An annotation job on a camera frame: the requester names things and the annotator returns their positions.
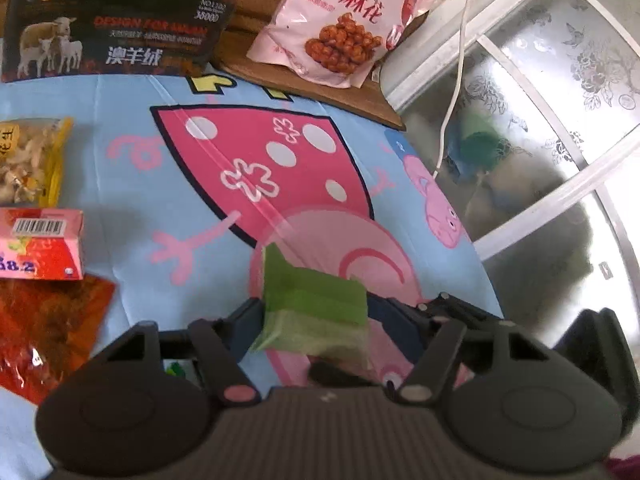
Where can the pink box with barcode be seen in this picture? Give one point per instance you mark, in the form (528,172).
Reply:
(45,255)

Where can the green object behind glass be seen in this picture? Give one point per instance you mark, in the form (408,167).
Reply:
(477,147)

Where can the cartoon pig printed blanket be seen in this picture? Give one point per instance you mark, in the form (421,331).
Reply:
(125,185)

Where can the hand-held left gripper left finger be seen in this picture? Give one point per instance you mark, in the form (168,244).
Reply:
(248,327)

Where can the dark red cloth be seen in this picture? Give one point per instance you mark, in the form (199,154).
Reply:
(625,467)

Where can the green snack packet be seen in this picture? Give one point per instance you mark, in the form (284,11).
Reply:
(310,310)

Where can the yellow snack packet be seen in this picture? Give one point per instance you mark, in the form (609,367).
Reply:
(30,160)

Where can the red snack packet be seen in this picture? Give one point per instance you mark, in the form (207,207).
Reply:
(40,320)

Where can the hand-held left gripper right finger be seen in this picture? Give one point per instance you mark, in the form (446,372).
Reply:
(395,327)

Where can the black box with sheep print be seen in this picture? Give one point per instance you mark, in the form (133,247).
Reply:
(125,25)

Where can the pink snack bag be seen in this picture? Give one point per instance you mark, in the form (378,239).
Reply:
(340,10)

